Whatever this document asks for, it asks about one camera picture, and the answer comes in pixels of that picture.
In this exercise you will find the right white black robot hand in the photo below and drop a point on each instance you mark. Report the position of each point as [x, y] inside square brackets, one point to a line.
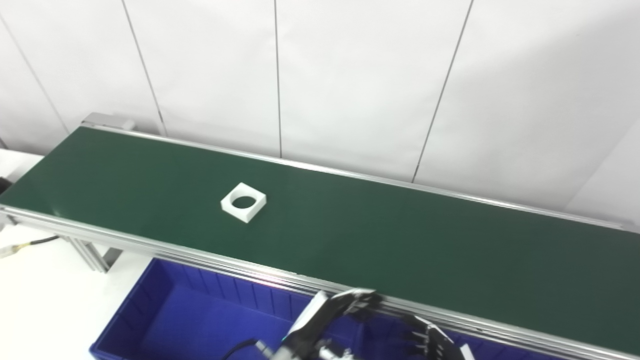
[440, 345]

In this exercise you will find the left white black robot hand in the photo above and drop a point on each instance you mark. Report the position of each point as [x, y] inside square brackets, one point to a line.
[312, 315]

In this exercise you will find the white square part round hole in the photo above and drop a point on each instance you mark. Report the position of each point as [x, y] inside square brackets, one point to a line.
[260, 199]

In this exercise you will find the blue plastic bin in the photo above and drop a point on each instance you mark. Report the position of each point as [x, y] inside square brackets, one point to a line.
[200, 320]
[500, 353]

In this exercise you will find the green conveyor belt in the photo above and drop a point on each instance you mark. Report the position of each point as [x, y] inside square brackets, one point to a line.
[175, 252]
[375, 235]

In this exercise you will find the aluminium conveyor leg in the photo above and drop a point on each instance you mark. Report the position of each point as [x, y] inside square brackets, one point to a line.
[92, 252]

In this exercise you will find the grey conveyor end housing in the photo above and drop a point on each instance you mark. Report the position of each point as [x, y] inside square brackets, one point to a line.
[107, 121]

